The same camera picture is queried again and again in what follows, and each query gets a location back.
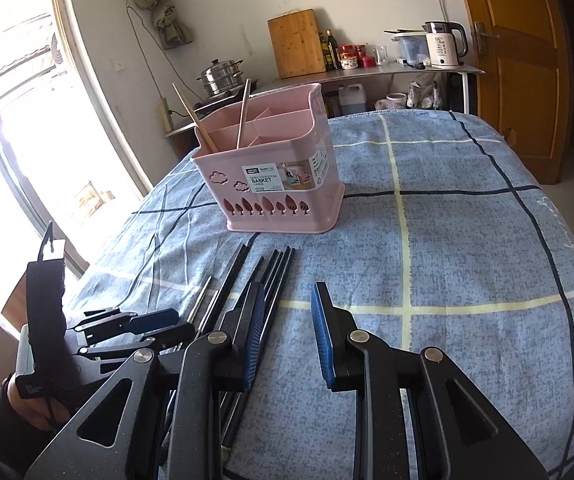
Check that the white electric kettle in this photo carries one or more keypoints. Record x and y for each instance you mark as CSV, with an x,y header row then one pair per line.
x,y
447,43

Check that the black camera module left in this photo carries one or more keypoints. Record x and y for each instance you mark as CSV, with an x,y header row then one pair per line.
x,y
44,293

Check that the white plastic jug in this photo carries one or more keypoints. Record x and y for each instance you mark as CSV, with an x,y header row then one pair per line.
x,y
352,99

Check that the steel kitchen table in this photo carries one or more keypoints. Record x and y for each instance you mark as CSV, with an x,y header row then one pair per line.
x,y
392,70

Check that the bamboo cutting board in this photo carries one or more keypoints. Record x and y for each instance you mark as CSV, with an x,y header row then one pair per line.
x,y
296,46

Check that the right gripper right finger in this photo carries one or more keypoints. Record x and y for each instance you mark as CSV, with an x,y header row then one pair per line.
x,y
355,360

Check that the olive green curtain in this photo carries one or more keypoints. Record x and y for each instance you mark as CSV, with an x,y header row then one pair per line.
x,y
171,31

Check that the red lidded jar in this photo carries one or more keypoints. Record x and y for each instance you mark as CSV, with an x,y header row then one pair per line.
x,y
351,56

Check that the left hand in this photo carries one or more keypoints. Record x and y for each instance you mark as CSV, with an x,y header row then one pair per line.
x,y
44,414

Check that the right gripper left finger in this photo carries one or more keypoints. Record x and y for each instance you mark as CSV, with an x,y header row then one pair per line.
x,y
224,360

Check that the dark sauce bottle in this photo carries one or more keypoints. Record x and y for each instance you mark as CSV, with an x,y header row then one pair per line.
x,y
333,48

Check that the wooden door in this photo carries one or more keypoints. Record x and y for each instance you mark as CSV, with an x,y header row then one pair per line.
x,y
525,92

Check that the glass cup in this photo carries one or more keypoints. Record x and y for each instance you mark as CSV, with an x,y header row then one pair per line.
x,y
381,55

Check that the steel steamer pot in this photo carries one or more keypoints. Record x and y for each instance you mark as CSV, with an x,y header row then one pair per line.
x,y
222,76

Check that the light wooden chopstick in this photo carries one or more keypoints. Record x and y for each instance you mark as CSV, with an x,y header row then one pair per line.
x,y
202,132
243,112

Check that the blue checked tablecloth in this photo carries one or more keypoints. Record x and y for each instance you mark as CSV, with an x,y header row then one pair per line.
x,y
443,239

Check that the pink utensil basket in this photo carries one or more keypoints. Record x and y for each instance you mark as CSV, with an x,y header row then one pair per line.
x,y
278,172

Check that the low side shelf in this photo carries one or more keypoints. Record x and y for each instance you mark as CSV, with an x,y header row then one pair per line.
x,y
179,127

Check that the clear plastic storage box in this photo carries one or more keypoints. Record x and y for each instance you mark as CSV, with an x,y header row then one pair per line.
x,y
413,46

